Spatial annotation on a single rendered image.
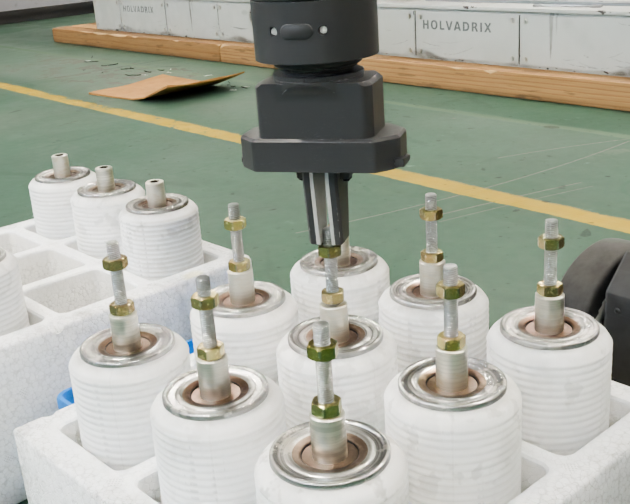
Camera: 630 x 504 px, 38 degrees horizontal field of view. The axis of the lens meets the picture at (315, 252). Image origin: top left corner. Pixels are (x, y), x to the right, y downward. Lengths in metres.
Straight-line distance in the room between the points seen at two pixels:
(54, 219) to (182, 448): 0.70
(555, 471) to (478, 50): 2.51
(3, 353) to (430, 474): 0.50
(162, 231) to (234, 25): 3.09
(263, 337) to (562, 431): 0.25
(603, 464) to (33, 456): 0.45
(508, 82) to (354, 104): 2.33
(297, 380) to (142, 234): 0.43
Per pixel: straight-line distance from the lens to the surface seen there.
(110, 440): 0.74
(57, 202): 1.28
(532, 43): 2.97
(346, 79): 0.64
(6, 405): 1.00
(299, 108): 0.64
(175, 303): 1.07
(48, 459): 0.76
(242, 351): 0.77
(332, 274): 0.70
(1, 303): 0.99
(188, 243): 1.10
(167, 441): 0.64
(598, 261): 1.04
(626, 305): 1.00
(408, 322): 0.76
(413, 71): 3.22
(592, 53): 2.85
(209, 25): 4.30
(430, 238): 0.78
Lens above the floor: 0.56
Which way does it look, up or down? 20 degrees down
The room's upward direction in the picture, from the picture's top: 4 degrees counter-clockwise
